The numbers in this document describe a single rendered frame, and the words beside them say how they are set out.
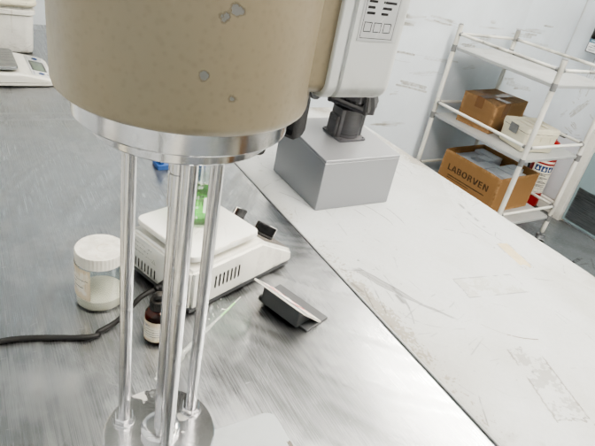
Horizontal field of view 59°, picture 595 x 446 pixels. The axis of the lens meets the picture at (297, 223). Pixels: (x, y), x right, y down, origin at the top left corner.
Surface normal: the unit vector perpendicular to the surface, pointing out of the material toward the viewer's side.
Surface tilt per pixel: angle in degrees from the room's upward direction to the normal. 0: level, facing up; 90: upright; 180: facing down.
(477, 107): 91
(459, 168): 91
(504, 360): 0
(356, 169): 90
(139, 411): 0
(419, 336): 0
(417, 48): 90
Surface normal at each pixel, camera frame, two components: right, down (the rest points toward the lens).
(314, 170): -0.86, 0.11
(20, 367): 0.18, -0.85
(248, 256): 0.75, 0.44
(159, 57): 0.04, 0.51
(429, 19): 0.48, 0.51
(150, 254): -0.64, 0.28
